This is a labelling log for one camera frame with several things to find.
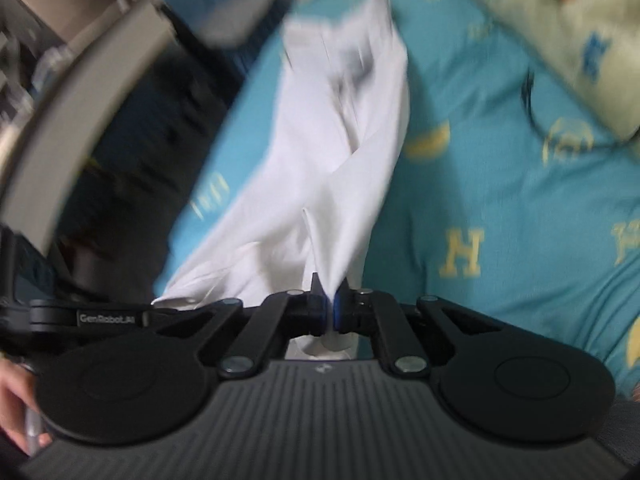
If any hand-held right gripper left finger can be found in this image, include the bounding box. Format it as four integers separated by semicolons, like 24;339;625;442
150;272;332;380

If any black cable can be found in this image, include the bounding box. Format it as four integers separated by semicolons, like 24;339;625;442
521;67;622;154

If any grey seat cushion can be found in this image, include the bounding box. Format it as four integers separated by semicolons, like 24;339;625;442
197;0;279;49

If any white printed t-shirt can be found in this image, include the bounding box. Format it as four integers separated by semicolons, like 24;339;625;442
152;0;412;361

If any person's left hand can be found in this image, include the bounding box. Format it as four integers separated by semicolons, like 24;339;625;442
0;360;52;455

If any green fleece printed blanket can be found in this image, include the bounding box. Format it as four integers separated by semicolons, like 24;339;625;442
447;0;640;143

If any white table with dark frame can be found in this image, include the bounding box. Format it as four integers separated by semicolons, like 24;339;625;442
0;0;177;257

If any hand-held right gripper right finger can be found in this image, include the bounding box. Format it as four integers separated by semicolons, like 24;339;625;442
332;284;505;378

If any bed with teal sheet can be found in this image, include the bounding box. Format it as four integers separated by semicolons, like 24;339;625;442
165;0;640;403

